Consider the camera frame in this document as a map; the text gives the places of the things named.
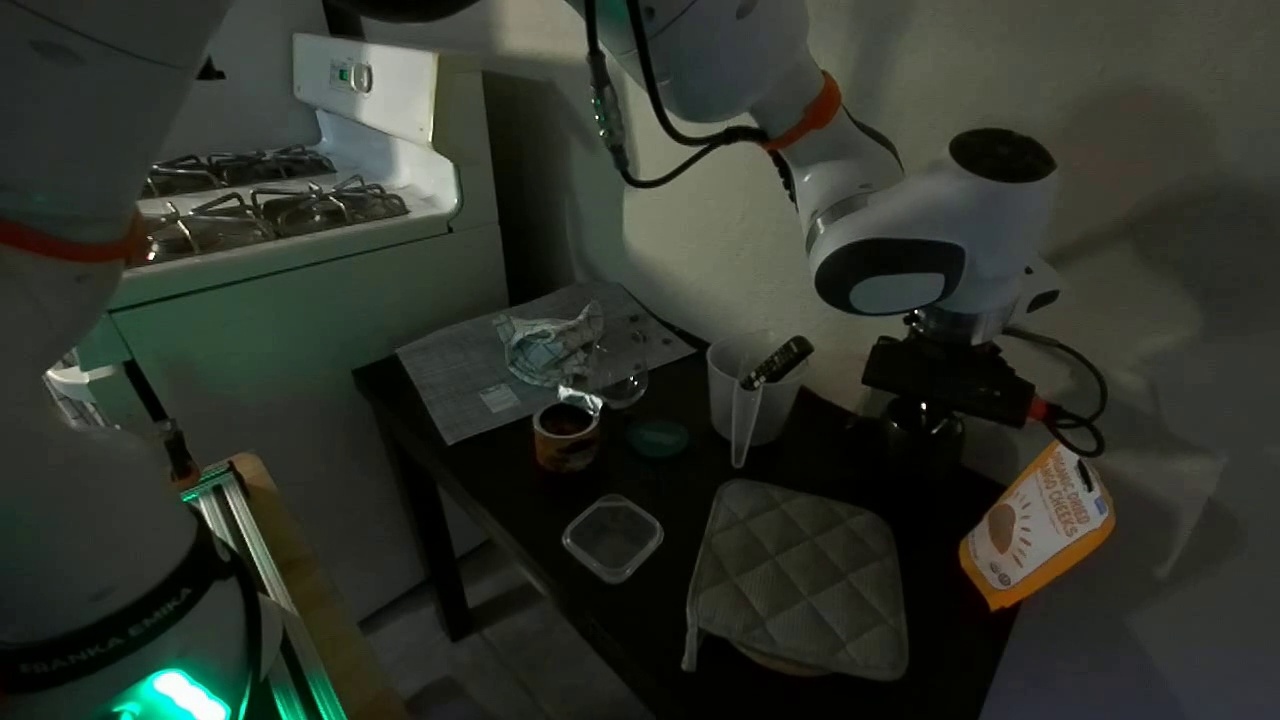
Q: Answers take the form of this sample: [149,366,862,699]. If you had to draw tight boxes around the clear drinking glass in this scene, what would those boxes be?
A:
[595,365,657,411]

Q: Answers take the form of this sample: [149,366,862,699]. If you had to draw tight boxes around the black table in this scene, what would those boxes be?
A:
[351,348,1030,720]

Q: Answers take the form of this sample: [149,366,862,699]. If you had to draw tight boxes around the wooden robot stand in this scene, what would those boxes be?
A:
[175,446,410,720]

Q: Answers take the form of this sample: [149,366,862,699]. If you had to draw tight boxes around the thin black stand pole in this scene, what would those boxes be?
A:
[116,355,204,489]

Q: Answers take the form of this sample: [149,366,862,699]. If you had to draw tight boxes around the black utensil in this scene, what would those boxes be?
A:
[741,331,815,396]

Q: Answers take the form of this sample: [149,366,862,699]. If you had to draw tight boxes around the grey quilted pot holder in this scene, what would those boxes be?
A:
[678,477,917,682]

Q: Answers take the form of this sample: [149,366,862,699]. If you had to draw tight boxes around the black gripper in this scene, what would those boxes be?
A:
[874,393,981,472]

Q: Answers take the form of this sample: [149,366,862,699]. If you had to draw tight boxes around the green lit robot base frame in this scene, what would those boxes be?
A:
[103,463,351,720]

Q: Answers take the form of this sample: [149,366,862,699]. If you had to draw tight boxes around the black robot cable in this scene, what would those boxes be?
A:
[996,322,1116,459]

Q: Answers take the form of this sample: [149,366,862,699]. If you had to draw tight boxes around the green round lid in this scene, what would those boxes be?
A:
[625,415,694,459]

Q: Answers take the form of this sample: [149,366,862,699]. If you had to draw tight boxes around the clear square plastic bowl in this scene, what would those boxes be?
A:
[556,493,666,589]

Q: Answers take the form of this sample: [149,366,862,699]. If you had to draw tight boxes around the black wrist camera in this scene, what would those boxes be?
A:
[858,331,1040,427]

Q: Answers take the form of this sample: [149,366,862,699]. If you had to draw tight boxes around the black utensil holder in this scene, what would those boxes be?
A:
[874,396,1009,477]

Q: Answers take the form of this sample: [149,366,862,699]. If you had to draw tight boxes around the white kitchen stove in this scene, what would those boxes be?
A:
[103,33,515,633]

